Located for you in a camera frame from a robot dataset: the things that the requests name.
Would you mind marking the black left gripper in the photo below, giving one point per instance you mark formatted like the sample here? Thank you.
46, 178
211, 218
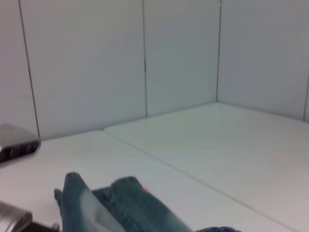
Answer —
43, 227

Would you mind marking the blue denim shorts with print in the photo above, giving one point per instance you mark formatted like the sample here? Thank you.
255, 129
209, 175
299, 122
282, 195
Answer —
125, 207

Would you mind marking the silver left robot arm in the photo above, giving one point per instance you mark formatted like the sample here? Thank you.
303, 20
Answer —
13, 215

